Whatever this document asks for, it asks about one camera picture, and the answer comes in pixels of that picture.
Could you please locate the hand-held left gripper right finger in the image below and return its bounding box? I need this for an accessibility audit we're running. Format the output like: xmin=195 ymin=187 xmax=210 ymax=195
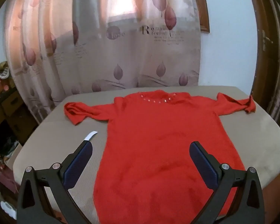
xmin=189 ymin=141 xmax=265 ymax=224

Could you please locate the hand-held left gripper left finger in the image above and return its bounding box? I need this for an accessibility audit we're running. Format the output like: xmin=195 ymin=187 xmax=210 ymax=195
xmin=17 ymin=140 xmax=94 ymax=224

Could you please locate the red knit sweater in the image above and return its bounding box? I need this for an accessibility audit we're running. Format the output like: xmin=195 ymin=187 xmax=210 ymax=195
xmin=64 ymin=90 xmax=257 ymax=224

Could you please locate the white paper strip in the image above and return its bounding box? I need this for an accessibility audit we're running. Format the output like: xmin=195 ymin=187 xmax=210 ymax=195
xmin=84 ymin=131 xmax=98 ymax=143

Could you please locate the wooden cabinet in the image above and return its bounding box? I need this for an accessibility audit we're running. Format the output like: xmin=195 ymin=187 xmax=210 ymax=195
xmin=0 ymin=87 xmax=39 ymax=145

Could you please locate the white plastic object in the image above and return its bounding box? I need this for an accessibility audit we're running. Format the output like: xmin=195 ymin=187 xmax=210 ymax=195
xmin=0 ymin=200 xmax=17 ymax=220

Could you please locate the leaf print curtain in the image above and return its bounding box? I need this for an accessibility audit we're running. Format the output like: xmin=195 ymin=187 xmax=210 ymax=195
xmin=5 ymin=0 xmax=202 ymax=124

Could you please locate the patterned cloth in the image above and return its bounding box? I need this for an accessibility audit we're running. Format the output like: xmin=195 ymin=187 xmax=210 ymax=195
xmin=0 ymin=62 xmax=12 ymax=81

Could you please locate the wooden door frame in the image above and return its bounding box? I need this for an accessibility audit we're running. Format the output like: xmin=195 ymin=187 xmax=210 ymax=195
xmin=244 ymin=0 xmax=280 ymax=126

